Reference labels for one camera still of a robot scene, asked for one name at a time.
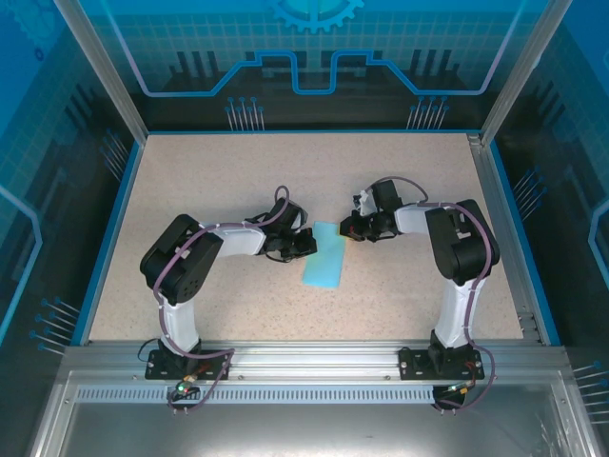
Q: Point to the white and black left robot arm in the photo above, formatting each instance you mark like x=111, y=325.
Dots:
x=238, y=240

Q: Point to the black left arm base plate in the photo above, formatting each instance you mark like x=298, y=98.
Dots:
x=154, y=372

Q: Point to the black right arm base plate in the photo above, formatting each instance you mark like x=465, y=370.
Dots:
x=410, y=369

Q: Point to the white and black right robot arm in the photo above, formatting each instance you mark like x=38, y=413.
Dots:
x=411, y=219

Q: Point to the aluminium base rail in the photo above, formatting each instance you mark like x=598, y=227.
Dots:
x=309, y=362

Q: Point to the light blue cloth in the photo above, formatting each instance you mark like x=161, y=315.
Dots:
x=326, y=262

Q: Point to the sheet metal tray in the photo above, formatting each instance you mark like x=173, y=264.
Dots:
x=309, y=428

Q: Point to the aluminium side rail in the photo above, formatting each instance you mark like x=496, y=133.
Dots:
x=492, y=190

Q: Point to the aluminium frame post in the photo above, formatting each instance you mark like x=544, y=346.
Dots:
x=519, y=71
x=105, y=71

